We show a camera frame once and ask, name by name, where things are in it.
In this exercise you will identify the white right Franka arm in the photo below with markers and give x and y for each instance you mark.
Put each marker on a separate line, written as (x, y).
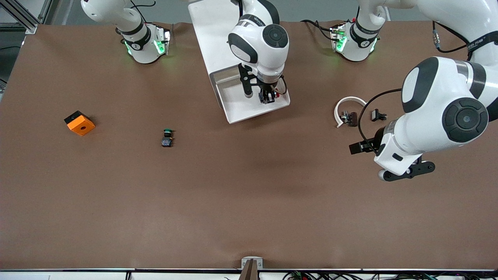
(256, 39)

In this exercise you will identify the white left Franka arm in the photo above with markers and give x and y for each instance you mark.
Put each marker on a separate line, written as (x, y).
(435, 97)

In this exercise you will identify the green push button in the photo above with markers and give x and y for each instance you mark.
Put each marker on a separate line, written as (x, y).
(167, 142)

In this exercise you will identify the orange button box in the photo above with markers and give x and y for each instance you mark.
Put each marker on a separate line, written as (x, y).
(81, 125)

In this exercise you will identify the small black brown component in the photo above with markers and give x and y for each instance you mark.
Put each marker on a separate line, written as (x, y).
(353, 118)

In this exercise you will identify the small black clip part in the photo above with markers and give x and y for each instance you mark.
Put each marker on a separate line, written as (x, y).
(375, 115)

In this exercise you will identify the white curved pipe clamp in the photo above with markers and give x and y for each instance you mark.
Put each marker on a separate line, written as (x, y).
(352, 98)

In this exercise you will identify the grey table edge bracket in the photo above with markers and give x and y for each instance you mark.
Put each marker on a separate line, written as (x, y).
(251, 268)

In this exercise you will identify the aluminium frame profile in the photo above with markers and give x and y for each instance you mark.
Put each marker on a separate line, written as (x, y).
(29, 27)

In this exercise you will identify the white table edge rail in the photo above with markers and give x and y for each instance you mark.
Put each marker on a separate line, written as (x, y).
(78, 275)

